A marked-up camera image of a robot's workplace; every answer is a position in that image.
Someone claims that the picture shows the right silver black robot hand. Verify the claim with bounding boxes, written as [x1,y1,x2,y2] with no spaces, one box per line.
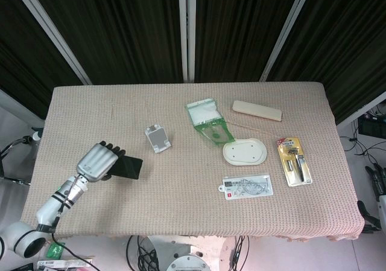
[356,162,386,234]

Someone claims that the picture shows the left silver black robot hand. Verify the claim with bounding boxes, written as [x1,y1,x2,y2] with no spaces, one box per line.
[75,140,126,183]

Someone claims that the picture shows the black smartphone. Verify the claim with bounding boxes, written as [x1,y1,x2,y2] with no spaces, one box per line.
[110,155,144,180]

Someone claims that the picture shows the grey round robot base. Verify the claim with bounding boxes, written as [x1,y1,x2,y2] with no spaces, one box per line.
[166,243,210,271]

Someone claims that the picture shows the grey phone stand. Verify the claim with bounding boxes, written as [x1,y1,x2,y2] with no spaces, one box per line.
[144,124,172,155]

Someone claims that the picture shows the beige rectangular case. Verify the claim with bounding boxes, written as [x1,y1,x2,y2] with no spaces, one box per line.
[232,100,283,123]

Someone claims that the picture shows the yellow razor blister pack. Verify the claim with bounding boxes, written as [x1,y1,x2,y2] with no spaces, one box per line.
[276,136,313,188]

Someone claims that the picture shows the green plastic packet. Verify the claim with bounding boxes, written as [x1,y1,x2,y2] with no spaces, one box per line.
[45,241,66,260]

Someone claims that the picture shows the pink knitted tablecloth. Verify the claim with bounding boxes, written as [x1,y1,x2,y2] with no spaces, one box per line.
[22,81,365,243]

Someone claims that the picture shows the green clear plastic bag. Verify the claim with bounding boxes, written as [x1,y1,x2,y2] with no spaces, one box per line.
[185,98,236,146]

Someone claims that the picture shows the clear ruler set package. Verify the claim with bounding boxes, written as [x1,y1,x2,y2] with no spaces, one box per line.
[218,174,274,201]

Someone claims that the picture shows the cream oval soap dish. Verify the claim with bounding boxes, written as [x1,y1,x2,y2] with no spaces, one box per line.
[223,137,268,166]

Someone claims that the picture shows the black floor cables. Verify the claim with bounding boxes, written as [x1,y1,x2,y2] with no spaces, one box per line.
[340,132,386,164]

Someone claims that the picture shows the black metal chair frame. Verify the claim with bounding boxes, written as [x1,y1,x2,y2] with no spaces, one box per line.
[0,135,40,186]

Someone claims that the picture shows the black cable bundle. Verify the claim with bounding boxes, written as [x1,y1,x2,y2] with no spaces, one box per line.
[125,235,159,271]

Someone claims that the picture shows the white slanted frame post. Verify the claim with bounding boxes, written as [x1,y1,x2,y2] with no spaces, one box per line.
[259,0,316,83]
[8,0,92,86]

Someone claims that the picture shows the white centre frame post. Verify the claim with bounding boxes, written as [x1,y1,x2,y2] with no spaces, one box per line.
[177,0,197,83]

